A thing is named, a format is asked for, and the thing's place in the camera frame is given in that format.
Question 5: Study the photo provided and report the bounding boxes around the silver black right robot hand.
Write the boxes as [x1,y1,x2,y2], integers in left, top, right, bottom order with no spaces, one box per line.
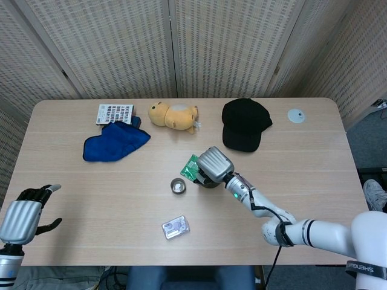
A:
[193,146,235,185]

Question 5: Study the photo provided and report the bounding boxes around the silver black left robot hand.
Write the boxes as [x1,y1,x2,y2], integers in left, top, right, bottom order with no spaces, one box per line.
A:
[0,184,63,245]

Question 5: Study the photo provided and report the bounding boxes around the black teapot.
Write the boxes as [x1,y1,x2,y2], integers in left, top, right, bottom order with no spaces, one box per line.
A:
[196,172,226,190]

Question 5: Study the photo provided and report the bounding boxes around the small metal cup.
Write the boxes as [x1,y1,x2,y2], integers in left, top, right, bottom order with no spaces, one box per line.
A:
[169,178,187,196]

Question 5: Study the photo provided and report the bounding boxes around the green foil sachet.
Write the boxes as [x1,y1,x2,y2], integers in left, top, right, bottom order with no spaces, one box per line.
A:
[180,153,202,184]

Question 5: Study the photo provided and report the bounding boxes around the black baseball cap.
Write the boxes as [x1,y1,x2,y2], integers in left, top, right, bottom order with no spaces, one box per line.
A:
[221,97,273,153]

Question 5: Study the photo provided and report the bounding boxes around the yellow plush bear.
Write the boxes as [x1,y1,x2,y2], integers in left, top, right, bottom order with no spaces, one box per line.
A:
[148,101,203,135]

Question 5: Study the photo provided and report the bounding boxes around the grey fabric bag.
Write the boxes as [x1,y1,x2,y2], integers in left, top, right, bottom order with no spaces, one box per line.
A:
[18,265,105,290]

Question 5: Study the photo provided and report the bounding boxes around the clear plastic floss box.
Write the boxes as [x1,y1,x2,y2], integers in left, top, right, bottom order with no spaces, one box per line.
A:
[161,215,191,241]

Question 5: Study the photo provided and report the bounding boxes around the round grey grommet cover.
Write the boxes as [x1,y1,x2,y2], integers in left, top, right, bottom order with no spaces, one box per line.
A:
[287,108,306,124]

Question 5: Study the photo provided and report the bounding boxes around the blue cloth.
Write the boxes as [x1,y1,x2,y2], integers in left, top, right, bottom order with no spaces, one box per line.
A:
[82,121,151,163]

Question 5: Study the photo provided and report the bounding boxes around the blue padded seat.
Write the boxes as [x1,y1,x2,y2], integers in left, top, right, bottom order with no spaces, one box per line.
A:
[125,265,258,290]

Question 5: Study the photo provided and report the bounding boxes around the woven folding screen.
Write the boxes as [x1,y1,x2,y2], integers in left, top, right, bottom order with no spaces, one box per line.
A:
[0,0,387,206]

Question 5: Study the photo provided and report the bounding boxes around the black equipment case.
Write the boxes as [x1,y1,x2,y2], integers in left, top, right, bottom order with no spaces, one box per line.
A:
[356,167,387,182]

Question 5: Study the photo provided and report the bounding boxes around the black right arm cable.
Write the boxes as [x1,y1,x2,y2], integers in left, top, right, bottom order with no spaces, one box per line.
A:
[249,187,294,290]

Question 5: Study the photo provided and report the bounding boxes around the black floor cables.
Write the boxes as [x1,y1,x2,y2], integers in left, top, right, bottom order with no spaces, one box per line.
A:
[101,265,129,290]

